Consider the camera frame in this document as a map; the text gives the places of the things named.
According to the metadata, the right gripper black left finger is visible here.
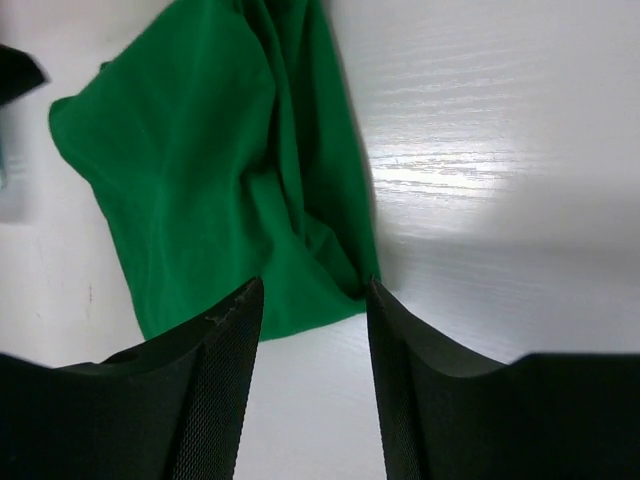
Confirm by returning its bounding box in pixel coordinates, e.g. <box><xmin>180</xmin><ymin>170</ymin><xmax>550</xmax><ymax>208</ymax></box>
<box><xmin>1</xmin><ymin>278</ymin><xmax>264</xmax><ymax>479</ymax></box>

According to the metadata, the green t shirt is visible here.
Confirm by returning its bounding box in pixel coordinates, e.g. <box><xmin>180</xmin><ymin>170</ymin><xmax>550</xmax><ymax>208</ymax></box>
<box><xmin>49</xmin><ymin>1</ymin><xmax>379</xmax><ymax>340</ymax></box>

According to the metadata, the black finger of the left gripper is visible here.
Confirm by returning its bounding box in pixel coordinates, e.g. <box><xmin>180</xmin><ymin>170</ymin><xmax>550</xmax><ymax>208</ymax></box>
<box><xmin>0</xmin><ymin>44</ymin><xmax>49</xmax><ymax>106</ymax></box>

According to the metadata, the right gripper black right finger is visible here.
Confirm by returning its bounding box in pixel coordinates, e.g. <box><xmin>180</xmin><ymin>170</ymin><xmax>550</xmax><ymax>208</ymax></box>
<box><xmin>366</xmin><ymin>280</ymin><xmax>639</xmax><ymax>479</ymax></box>

